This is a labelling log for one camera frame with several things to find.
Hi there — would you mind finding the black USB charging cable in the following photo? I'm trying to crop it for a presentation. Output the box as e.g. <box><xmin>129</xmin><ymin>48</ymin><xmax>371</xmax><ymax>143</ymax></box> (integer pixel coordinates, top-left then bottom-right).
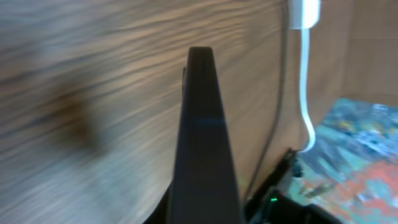
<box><xmin>244</xmin><ymin>0</ymin><xmax>290</xmax><ymax>203</ymax></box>

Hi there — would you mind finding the Samsung Galaxy smartphone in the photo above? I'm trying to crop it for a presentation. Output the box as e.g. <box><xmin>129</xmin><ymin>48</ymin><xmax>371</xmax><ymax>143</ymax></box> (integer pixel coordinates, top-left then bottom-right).
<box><xmin>168</xmin><ymin>47</ymin><xmax>244</xmax><ymax>224</ymax></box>

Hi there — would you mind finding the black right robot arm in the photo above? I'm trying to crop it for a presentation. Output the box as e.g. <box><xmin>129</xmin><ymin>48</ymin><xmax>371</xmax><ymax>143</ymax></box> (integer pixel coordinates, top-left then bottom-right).
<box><xmin>246</xmin><ymin>191</ymin><xmax>342</xmax><ymax>224</ymax></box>

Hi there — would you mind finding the white power strip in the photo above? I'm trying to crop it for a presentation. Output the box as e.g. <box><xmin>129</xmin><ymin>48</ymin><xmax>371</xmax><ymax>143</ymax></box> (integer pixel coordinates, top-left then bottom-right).
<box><xmin>288</xmin><ymin>0</ymin><xmax>321</xmax><ymax>30</ymax></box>

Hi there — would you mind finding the colourful painted floor mat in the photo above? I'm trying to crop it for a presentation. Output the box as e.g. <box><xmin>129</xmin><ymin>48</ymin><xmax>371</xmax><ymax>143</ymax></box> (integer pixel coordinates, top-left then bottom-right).
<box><xmin>287</xmin><ymin>98</ymin><xmax>397</xmax><ymax>223</ymax></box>

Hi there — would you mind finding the brown cardboard box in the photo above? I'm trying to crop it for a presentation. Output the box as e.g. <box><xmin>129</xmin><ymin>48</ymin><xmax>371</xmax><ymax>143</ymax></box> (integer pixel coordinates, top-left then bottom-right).
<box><xmin>308</xmin><ymin>0</ymin><xmax>397</xmax><ymax>124</ymax></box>

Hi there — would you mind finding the white power strip cord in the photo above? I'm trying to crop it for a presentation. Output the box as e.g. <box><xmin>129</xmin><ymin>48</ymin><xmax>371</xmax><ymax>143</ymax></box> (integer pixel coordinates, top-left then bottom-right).
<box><xmin>298</xmin><ymin>27</ymin><xmax>317</xmax><ymax>153</ymax></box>

